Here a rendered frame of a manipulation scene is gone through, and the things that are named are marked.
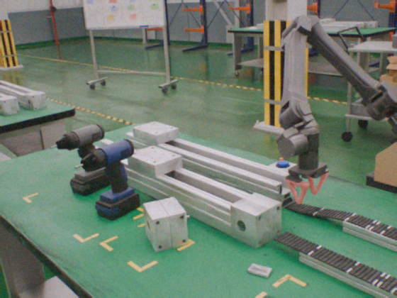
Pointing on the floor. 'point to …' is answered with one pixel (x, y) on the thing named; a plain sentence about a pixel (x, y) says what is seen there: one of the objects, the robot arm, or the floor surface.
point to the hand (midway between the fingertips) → (306, 196)
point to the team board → (105, 8)
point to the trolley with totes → (358, 111)
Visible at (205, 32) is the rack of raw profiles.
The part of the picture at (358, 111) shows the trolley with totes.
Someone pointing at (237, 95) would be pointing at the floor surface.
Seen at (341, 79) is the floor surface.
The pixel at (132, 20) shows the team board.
